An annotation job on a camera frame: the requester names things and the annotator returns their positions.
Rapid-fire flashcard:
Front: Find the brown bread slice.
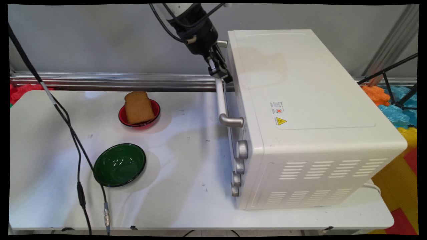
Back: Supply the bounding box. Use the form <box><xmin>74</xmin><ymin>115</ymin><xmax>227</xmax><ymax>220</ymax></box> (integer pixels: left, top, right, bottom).
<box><xmin>124</xmin><ymin>90</ymin><xmax>155</xmax><ymax>125</ymax></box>

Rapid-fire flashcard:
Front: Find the yellow foam mat piece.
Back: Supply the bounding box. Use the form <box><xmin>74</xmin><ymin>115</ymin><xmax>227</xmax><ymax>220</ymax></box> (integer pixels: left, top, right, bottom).
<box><xmin>397</xmin><ymin>127</ymin><xmax>418</xmax><ymax>148</ymax></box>

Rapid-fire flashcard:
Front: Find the white silver oven door handle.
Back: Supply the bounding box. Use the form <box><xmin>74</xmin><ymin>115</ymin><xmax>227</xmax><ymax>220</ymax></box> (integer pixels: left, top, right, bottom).
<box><xmin>214</xmin><ymin>40</ymin><xmax>245</xmax><ymax>128</ymax></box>

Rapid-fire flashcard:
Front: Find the red bowl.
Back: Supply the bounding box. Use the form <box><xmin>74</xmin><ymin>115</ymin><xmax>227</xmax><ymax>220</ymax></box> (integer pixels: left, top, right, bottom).
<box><xmin>118</xmin><ymin>99</ymin><xmax>161</xmax><ymax>128</ymax></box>

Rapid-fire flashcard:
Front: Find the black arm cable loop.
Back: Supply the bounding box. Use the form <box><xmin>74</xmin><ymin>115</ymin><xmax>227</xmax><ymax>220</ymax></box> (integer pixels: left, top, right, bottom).
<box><xmin>148</xmin><ymin>3</ymin><xmax>197</xmax><ymax>45</ymax></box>

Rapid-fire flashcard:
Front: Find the black tripod stand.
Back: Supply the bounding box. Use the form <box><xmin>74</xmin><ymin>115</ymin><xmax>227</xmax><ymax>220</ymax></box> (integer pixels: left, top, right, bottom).
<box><xmin>358</xmin><ymin>53</ymin><xmax>418</xmax><ymax>111</ymax></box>

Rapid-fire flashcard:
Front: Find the white oven power cord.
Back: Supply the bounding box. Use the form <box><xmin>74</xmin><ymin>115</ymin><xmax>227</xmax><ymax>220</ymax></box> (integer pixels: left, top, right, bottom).
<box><xmin>363</xmin><ymin>181</ymin><xmax>382</xmax><ymax>196</ymax></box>

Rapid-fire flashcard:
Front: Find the aluminium frame post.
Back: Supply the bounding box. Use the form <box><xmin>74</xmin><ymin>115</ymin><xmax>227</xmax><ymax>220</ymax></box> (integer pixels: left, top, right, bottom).
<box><xmin>361</xmin><ymin>5</ymin><xmax>419</xmax><ymax>88</ymax></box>

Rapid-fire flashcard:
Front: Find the oven warning label sticker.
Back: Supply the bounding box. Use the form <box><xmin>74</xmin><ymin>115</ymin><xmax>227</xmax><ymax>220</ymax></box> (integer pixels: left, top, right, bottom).
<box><xmin>269</xmin><ymin>101</ymin><xmax>288</xmax><ymax>127</ymax></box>

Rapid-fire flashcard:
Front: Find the white toaster oven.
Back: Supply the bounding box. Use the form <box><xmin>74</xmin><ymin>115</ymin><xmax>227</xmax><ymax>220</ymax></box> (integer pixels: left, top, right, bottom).
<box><xmin>224</xmin><ymin>29</ymin><xmax>409</xmax><ymax>211</ymax></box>

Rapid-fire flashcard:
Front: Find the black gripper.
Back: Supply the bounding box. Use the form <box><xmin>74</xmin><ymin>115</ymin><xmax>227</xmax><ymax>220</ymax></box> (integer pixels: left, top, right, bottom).
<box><xmin>170</xmin><ymin>12</ymin><xmax>234</xmax><ymax>84</ymax></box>

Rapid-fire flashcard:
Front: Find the blue foam mat piece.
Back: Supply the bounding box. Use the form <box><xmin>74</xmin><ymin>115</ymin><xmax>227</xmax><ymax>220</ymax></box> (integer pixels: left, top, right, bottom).
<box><xmin>378</xmin><ymin>86</ymin><xmax>418</xmax><ymax>129</ymax></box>

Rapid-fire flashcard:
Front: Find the red foam mat piece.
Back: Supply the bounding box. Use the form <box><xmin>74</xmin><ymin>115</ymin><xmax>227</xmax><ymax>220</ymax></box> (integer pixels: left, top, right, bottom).
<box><xmin>9</xmin><ymin>83</ymin><xmax>54</xmax><ymax>106</ymax></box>

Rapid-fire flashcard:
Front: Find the black cable with metal connector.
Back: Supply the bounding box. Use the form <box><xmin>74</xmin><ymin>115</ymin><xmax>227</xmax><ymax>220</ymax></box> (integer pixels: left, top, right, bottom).
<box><xmin>8</xmin><ymin>24</ymin><xmax>111</xmax><ymax>235</ymax></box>

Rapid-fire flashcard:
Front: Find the orange foam mat piece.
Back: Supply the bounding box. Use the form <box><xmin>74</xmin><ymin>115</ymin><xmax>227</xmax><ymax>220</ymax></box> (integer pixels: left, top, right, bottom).
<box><xmin>362</xmin><ymin>86</ymin><xmax>391</xmax><ymax>107</ymax></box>

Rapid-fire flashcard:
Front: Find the aluminium frame rail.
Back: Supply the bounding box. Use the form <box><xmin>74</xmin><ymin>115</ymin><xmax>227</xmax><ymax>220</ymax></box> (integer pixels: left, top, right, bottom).
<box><xmin>9</xmin><ymin>71</ymin><xmax>418</xmax><ymax>93</ymax></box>

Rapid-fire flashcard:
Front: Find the black cable under table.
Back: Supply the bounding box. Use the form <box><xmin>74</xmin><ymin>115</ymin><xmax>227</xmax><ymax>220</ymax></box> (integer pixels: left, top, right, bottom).
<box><xmin>182</xmin><ymin>229</ymin><xmax>241</xmax><ymax>237</ymax></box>

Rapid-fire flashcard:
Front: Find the dark green bowl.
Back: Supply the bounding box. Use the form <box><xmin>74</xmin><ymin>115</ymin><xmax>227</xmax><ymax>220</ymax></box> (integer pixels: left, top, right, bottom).
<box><xmin>93</xmin><ymin>143</ymin><xmax>146</xmax><ymax>187</ymax></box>

